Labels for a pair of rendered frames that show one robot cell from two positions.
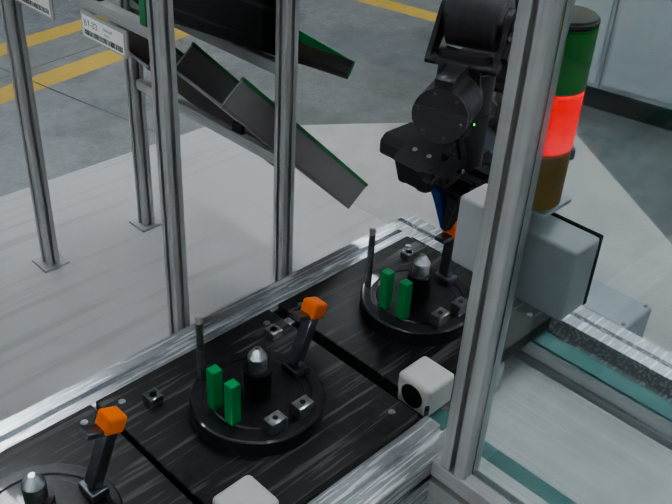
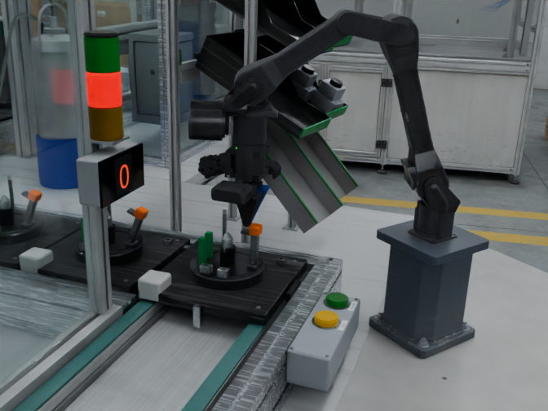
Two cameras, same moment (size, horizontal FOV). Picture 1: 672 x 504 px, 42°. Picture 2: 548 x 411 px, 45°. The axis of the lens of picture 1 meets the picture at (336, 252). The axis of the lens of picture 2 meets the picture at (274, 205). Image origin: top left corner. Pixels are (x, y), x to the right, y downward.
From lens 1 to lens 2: 125 cm
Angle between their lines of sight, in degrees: 59
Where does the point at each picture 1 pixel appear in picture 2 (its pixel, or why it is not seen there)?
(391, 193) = not seen: hidden behind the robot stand
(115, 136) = not seen: outside the picture
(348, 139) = (477, 256)
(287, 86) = not seen: hidden behind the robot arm
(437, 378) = (151, 279)
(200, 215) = (317, 237)
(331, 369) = (151, 261)
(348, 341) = (178, 261)
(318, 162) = (281, 188)
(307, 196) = (382, 258)
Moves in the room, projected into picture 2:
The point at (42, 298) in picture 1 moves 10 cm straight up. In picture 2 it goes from (203, 223) to (202, 187)
